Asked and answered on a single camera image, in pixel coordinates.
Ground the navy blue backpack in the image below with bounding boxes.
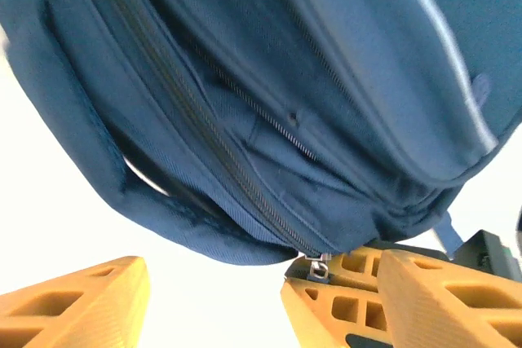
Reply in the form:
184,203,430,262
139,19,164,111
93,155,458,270
0,0,522,284

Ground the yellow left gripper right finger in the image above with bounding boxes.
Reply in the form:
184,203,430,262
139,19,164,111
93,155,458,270
377,249,522,348

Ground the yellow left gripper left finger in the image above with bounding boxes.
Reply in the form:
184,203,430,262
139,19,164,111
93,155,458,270
0,256,151,348

